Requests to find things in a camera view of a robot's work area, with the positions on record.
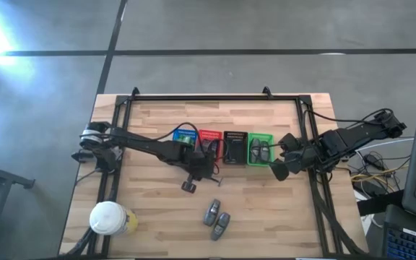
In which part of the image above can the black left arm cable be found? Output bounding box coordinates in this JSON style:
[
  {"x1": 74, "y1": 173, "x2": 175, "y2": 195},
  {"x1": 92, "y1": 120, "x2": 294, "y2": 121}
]
[{"x1": 149, "y1": 121, "x2": 220, "y2": 174}]

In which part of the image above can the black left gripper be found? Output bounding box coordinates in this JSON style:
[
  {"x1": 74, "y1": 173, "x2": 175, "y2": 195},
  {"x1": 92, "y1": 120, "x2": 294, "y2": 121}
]
[{"x1": 181, "y1": 153, "x2": 225, "y2": 194}]

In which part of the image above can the yellow cable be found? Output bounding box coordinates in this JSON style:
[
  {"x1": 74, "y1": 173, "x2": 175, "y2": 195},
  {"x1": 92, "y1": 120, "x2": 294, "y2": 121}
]
[{"x1": 351, "y1": 165, "x2": 411, "y2": 183}]

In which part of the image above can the red plastic basket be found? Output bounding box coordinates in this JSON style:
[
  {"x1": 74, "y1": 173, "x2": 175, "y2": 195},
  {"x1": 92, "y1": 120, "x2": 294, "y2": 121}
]
[{"x1": 197, "y1": 129, "x2": 224, "y2": 163}]

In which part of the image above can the black power adapter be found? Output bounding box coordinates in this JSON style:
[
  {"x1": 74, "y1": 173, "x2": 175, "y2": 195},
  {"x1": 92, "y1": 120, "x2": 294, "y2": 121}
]
[{"x1": 363, "y1": 153, "x2": 386, "y2": 170}]

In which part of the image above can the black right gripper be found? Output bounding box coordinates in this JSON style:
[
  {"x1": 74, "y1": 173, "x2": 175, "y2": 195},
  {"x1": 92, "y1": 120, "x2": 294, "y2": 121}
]
[{"x1": 272, "y1": 144, "x2": 319, "y2": 182}]

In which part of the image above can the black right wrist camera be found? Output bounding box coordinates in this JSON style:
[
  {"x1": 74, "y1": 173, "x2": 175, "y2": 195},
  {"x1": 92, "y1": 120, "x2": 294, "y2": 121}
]
[{"x1": 282, "y1": 132, "x2": 302, "y2": 150}]

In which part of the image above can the black keyboard with blue keys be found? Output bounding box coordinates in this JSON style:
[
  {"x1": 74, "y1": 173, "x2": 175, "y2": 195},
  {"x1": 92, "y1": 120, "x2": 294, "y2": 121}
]
[{"x1": 381, "y1": 204, "x2": 416, "y2": 260}]

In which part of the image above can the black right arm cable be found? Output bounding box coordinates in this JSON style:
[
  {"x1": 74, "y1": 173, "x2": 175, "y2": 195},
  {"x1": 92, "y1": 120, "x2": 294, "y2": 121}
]
[{"x1": 254, "y1": 108, "x2": 393, "y2": 152}]

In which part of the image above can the black mounting bracket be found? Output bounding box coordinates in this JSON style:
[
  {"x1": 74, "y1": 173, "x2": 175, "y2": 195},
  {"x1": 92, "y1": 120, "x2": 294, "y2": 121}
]
[{"x1": 71, "y1": 150, "x2": 98, "y2": 163}]

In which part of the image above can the white-lidded yellow wipes canister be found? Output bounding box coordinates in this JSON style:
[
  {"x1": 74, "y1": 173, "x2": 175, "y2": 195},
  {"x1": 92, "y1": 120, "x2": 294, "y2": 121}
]
[{"x1": 89, "y1": 200, "x2": 139, "y2": 236}]

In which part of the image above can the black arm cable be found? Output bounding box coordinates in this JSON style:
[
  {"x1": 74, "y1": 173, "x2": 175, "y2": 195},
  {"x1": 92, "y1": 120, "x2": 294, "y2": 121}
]
[
  {"x1": 149, "y1": 121, "x2": 220, "y2": 174},
  {"x1": 254, "y1": 108, "x2": 393, "y2": 152}
]

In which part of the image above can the black plastic basket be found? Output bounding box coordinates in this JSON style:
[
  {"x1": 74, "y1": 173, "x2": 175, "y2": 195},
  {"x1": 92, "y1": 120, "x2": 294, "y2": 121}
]
[{"x1": 222, "y1": 131, "x2": 249, "y2": 166}]

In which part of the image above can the white cable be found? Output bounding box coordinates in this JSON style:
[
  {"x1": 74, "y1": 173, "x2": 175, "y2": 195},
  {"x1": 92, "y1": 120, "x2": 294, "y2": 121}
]
[{"x1": 354, "y1": 136, "x2": 415, "y2": 152}]

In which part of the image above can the green plastic basket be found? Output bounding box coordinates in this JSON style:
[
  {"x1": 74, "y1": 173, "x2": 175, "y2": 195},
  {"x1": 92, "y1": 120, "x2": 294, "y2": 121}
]
[{"x1": 247, "y1": 133, "x2": 275, "y2": 168}]

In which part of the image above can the blue plastic basket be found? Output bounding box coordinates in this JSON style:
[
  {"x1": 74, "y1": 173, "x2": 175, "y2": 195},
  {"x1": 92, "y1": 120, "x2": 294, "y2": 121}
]
[{"x1": 172, "y1": 129, "x2": 199, "y2": 152}]

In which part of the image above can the black aluminium table frame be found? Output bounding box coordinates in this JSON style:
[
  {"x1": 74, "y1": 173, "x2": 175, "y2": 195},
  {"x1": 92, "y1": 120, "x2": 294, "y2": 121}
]
[{"x1": 87, "y1": 86, "x2": 370, "y2": 258}]

